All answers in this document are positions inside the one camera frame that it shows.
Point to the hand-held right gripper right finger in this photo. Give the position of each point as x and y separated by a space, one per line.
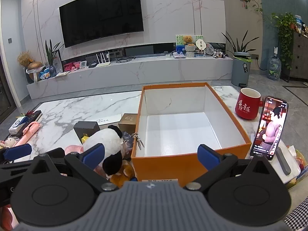
208 156

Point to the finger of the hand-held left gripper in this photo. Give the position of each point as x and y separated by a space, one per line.
18 152

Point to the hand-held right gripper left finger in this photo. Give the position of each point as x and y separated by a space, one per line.
92 154

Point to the yellow plush toy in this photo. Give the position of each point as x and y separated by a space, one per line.
84 140

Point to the panda plush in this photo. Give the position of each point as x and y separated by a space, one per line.
105 139

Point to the pink plush toy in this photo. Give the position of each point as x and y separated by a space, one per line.
73 149

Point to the small black box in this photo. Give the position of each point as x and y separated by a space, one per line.
85 131

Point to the orange-rimmed white box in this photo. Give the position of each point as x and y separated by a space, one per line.
182 134

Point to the brown and blue plush toy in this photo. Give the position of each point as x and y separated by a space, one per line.
122 173

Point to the dark printed box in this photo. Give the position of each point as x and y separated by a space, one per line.
33 116

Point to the small gold box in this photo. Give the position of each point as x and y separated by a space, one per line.
127 122

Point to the small white plush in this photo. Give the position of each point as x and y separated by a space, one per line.
9 142

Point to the pink selfie stick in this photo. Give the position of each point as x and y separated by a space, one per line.
30 130

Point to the white and blue box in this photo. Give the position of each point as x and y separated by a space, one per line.
19 125

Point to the clear plastic packet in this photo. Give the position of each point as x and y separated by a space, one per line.
127 138

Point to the red paper cup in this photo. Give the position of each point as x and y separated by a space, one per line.
247 103

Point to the smartphone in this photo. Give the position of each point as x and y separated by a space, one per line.
270 127

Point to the grey phone stand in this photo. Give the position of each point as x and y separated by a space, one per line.
284 161

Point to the small white clock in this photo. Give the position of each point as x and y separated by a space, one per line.
83 65

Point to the pink toys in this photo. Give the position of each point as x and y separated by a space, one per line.
71 66

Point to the white router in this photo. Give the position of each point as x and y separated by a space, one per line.
101 63

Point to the grey trash bin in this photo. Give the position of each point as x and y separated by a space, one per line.
240 69

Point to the colourful plastic bag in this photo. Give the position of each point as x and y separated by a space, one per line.
300 163

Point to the dried yellow flowers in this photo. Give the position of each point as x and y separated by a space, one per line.
24 59

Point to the marble television console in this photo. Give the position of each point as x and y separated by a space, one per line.
144 73

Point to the black and white toy car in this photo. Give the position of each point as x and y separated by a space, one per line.
219 54

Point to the green orchid plant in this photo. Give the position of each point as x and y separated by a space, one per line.
51 51

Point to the checked clothing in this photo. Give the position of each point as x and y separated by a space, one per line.
298 216

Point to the white round fan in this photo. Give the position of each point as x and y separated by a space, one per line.
200 46

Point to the large water bottle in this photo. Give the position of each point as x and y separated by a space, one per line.
274 67

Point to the long-leaf green plant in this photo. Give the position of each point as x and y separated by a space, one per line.
238 44

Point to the brown teddy bear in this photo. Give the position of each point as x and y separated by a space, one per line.
188 40

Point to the grey drawer cabinet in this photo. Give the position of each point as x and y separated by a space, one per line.
299 57

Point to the black television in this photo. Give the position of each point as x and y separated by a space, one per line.
101 14

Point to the hanging ivy plant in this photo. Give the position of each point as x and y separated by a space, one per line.
286 28

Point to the wall socket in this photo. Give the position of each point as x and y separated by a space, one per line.
254 57

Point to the wall switch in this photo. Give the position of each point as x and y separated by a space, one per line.
9 40

